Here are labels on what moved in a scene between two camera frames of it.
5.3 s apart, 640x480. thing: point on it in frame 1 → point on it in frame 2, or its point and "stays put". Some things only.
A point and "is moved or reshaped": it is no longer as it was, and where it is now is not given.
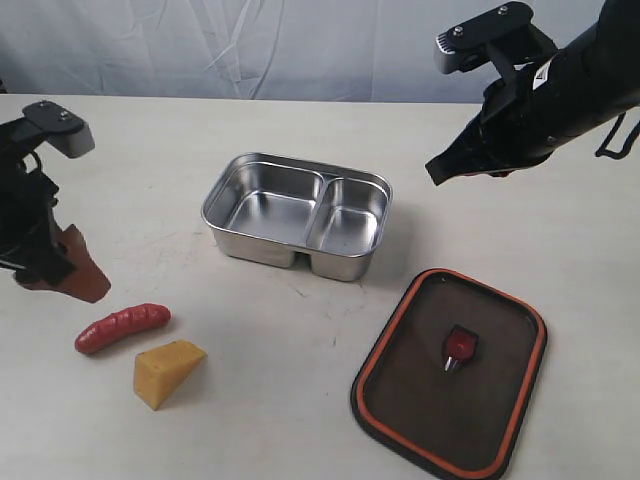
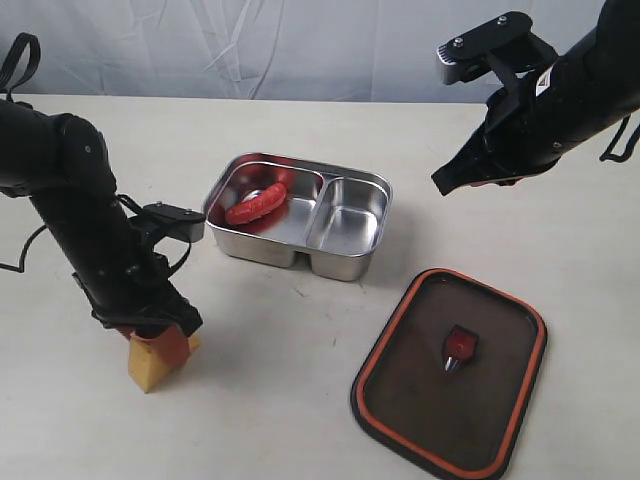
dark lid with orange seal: x=449 y=380 stays put
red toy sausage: x=130 y=320 → x=266 y=199
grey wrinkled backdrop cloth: x=312 y=50 stays put
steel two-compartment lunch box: x=269 y=210 stays put
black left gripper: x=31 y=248 → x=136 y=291
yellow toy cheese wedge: x=161 y=370 is moved or reshaped
